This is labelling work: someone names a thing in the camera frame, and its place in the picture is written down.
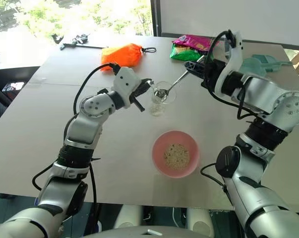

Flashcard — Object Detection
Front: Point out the teal hand brush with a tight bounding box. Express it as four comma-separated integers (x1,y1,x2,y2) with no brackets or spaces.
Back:
252,54,294,73

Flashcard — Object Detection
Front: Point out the dark window frame post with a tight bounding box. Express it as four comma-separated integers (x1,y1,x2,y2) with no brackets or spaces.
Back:
150,0,163,37

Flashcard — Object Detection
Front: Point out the silver metal spoon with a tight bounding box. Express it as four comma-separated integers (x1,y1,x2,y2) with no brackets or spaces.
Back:
153,56,206,100

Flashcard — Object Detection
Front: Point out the green and pink snack bag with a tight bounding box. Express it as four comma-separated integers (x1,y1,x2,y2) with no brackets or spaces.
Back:
169,34,221,63

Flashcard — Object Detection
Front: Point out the translucent teal dustpan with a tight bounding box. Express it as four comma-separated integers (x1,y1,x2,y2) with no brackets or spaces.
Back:
238,57,267,78

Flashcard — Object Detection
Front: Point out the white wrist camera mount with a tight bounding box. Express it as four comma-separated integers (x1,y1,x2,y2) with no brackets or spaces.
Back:
215,31,245,96
113,66,143,110

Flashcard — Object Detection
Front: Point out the orange drawstring bag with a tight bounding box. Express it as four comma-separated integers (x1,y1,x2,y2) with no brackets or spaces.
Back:
101,43,143,73

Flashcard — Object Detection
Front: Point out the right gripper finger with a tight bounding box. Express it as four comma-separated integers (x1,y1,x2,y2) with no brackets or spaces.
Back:
187,70,204,80
184,60,205,72

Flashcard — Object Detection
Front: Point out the long black bar tool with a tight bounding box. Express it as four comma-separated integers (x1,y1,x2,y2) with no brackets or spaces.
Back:
59,43,108,51

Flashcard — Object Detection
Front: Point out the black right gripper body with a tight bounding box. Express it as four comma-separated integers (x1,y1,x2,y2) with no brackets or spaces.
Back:
200,59,226,89

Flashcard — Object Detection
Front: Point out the small black clamp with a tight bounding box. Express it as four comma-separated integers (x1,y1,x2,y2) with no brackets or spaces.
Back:
52,33,64,45

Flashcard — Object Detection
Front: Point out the oatmeal in pink bowl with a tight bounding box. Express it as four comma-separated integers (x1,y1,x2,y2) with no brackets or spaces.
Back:
163,144,191,172

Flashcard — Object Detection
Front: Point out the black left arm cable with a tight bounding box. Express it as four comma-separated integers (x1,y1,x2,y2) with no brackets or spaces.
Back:
32,157,102,229
73,63,122,117

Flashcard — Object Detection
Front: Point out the dark chair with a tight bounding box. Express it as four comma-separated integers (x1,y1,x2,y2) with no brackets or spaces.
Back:
0,65,41,131

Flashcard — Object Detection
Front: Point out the grey robot chest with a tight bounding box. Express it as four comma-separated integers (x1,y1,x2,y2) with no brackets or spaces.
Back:
83,225,216,238

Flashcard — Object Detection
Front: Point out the white board panel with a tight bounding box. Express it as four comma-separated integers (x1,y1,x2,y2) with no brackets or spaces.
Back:
159,0,299,47

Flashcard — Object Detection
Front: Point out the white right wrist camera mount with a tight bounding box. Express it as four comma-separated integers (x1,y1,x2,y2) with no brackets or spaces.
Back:
215,31,245,96

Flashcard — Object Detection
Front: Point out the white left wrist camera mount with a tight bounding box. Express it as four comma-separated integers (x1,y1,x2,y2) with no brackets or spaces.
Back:
113,66,143,110

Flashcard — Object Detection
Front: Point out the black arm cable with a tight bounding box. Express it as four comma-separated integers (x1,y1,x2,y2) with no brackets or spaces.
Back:
203,29,254,120
73,63,122,117
32,157,102,229
200,162,237,207

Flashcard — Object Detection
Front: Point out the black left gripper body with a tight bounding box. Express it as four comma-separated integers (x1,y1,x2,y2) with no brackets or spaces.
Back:
128,79,152,100

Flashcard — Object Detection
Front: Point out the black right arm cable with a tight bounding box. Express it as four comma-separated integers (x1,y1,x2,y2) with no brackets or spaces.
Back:
200,162,237,207
203,29,254,120

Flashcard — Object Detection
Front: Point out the pink bowl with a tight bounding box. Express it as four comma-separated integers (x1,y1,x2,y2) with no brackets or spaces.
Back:
151,130,200,178

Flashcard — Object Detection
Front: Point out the clear glass mug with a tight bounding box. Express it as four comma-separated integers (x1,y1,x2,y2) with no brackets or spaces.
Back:
148,80,178,117

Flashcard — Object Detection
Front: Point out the black tangled tool bundle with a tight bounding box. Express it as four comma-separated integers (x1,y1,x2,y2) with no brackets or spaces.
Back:
70,34,90,46

